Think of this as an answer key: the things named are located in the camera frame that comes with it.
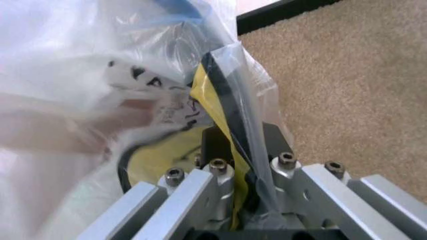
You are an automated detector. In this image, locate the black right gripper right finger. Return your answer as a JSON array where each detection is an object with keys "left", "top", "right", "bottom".
[{"left": 256, "top": 121, "right": 427, "bottom": 240}]

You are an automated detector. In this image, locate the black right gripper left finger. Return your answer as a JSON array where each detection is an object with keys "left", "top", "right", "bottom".
[{"left": 76, "top": 125, "right": 242, "bottom": 240}]

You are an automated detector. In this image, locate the clear plastic garbage bag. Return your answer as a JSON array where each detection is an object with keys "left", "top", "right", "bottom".
[{"left": 0, "top": 0, "right": 295, "bottom": 240}]

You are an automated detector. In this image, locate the yellow trash bin black rim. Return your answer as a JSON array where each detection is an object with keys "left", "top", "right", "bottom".
[{"left": 116, "top": 53, "right": 278, "bottom": 232}]

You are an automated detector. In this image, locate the crumpled white printed paper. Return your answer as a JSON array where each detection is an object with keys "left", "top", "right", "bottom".
[{"left": 105, "top": 58, "right": 210, "bottom": 132}]

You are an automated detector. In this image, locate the blue plastic strip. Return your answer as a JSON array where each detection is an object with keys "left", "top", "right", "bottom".
[{"left": 154, "top": 0, "right": 217, "bottom": 20}]

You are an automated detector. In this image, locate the black baseboard strip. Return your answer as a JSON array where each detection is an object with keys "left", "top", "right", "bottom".
[{"left": 235, "top": 0, "right": 340, "bottom": 35}]

